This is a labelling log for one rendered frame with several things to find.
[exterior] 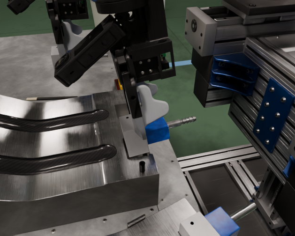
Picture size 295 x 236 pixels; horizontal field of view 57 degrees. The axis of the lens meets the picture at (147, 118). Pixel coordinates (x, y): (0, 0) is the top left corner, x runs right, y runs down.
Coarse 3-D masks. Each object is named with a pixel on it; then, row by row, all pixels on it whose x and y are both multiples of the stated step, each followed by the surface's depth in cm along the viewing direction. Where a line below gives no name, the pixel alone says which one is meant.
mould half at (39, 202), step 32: (0, 96) 57; (96, 96) 61; (0, 128) 50; (64, 128) 54; (96, 128) 53; (128, 160) 47; (0, 192) 41; (32, 192) 42; (64, 192) 42; (96, 192) 44; (128, 192) 46; (0, 224) 43; (32, 224) 45; (64, 224) 47
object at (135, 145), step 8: (120, 120) 47; (128, 120) 46; (160, 120) 47; (176, 120) 48; (184, 120) 48; (192, 120) 48; (128, 128) 44; (152, 128) 45; (160, 128) 45; (168, 128) 46; (128, 136) 44; (136, 136) 45; (152, 136) 46; (160, 136) 46; (168, 136) 46; (128, 144) 45; (136, 144) 45; (144, 144) 46; (128, 152) 46; (136, 152) 46; (144, 152) 47
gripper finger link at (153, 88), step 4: (136, 84) 46; (140, 84) 46; (144, 84) 46; (148, 84) 47; (152, 84) 47; (124, 88) 44; (152, 88) 47; (156, 88) 48; (124, 92) 45; (152, 92) 48; (156, 92) 48; (124, 96) 48; (128, 108) 47
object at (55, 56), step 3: (54, 48) 65; (57, 48) 65; (51, 51) 64; (54, 51) 64; (57, 51) 64; (69, 51) 67; (51, 54) 63; (54, 54) 63; (57, 54) 63; (105, 54) 68; (54, 57) 63; (57, 57) 63; (60, 57) 63; (102, 57) 68; (105, 57) 68; (54, 60) 63; (57, 60) 64; (54, 63) 64; (54, 69) 65
